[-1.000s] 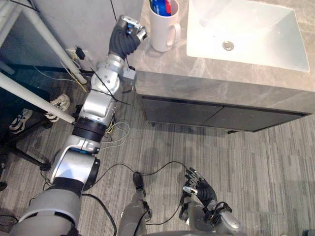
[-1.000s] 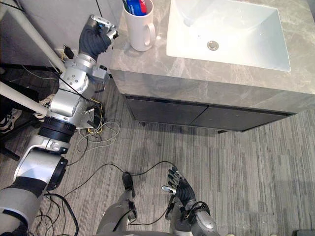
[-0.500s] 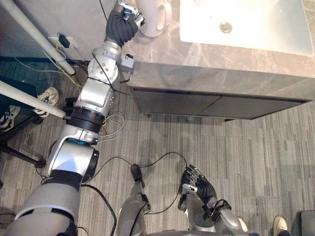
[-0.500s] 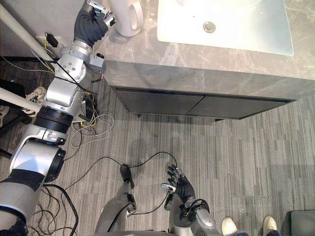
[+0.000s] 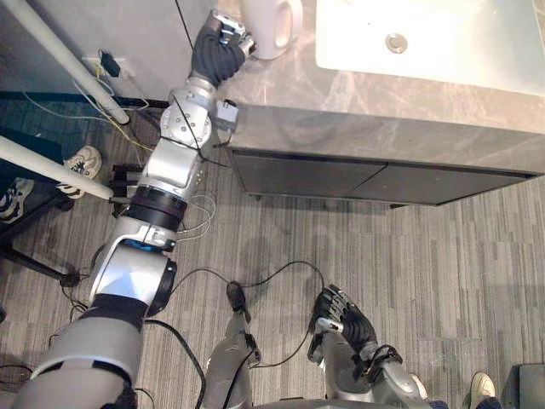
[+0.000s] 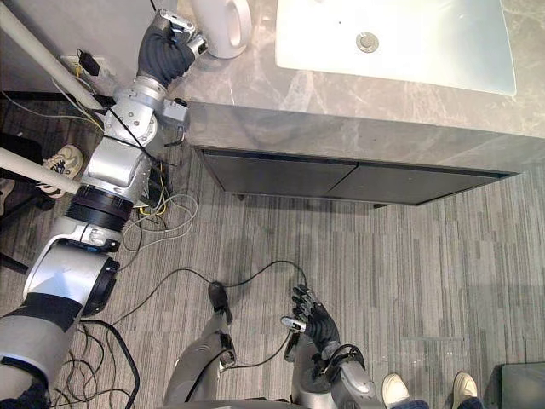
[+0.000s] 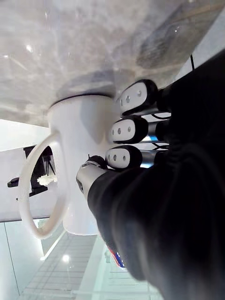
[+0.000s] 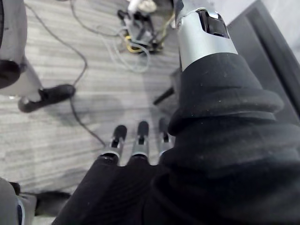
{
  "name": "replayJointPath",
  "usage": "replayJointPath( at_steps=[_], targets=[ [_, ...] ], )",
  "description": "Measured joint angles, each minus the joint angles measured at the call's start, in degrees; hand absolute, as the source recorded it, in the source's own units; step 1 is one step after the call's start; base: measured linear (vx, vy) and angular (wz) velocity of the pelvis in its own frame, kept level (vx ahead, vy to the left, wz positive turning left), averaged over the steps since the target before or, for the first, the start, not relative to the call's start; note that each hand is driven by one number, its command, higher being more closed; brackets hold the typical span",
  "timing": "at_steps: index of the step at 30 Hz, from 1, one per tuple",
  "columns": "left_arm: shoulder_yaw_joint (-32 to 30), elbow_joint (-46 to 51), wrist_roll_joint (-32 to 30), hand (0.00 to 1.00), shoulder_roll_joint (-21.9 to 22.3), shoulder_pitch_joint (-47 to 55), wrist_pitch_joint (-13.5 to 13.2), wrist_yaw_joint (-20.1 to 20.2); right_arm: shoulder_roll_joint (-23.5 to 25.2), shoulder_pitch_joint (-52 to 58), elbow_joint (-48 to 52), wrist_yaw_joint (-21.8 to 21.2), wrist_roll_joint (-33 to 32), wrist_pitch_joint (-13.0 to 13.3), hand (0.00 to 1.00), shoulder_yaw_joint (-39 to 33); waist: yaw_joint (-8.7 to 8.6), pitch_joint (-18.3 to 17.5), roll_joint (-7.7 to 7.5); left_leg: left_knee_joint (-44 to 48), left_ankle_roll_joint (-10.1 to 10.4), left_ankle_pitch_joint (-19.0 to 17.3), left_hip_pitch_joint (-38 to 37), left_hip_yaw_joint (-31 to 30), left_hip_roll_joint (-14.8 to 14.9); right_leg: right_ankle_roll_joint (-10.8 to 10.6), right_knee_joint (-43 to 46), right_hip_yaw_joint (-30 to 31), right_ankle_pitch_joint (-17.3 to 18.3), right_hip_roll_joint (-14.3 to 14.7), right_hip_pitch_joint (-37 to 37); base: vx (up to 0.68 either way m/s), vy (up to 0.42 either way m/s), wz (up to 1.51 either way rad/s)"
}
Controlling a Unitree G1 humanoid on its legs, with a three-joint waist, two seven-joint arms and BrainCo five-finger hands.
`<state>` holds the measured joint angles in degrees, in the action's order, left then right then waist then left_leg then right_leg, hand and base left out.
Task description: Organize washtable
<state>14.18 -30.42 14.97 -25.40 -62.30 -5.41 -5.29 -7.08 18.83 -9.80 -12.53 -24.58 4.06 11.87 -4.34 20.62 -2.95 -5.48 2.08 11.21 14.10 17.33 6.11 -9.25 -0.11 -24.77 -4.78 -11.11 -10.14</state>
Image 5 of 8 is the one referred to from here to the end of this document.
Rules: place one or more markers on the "white metal pole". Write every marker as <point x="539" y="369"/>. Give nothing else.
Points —
<point x="42" y="164"/>
<point x="64" y="55"/>

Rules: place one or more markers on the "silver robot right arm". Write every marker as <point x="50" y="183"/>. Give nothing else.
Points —
<point x="396" y="379"/>

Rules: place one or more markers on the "white ceramic mug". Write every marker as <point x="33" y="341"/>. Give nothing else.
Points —
<point x="268" y="25"/>

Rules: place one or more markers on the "dark grey box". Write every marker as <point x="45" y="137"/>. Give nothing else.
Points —
<point x="532" y="387"/>

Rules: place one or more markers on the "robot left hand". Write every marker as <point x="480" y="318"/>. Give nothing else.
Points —
<point x="213" y="55"/>

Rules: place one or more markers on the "metal sink drain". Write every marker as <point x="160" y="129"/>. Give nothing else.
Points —
<point x="397" y="42"/>

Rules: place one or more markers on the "black stand base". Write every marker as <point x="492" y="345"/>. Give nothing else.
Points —
<point x="34" y="263"/>

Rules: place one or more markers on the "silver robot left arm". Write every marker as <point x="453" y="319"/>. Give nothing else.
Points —
<point x="170" y="162"/>

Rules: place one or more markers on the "person's leg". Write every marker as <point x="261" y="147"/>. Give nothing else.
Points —
<point x="436" y="404"/>
<point x="485" y="404"/>

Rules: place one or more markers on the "white sink basin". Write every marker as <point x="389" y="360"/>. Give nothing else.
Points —
<point x="447" y="34"/>

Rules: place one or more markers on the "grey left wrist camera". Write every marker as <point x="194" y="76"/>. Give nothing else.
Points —
<point x="227" y="115"/>

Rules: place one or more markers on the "person's white shoe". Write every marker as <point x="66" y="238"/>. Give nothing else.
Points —
<point x="483" y="385"/>
<point x="420" y="387"/>

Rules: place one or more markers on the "white wall socket plate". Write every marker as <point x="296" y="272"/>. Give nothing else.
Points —
<point x="89" y="61"/>

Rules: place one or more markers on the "person's white black sneaker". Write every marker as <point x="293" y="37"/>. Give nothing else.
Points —
<point x="13" y="200"/>
<point x="85" y="159"/>

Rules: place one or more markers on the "grey marble vanity cabinet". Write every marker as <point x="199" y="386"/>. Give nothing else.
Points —
<point x="340" y="128"/>

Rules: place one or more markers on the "black plug adapter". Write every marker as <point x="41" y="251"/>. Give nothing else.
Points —
<point x="111" y="65"/>

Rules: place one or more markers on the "robot body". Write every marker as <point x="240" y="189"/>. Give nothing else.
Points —
<point x="298" y="404"/>

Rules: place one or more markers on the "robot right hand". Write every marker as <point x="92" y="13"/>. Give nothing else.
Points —
<point x="353" y="324"/>

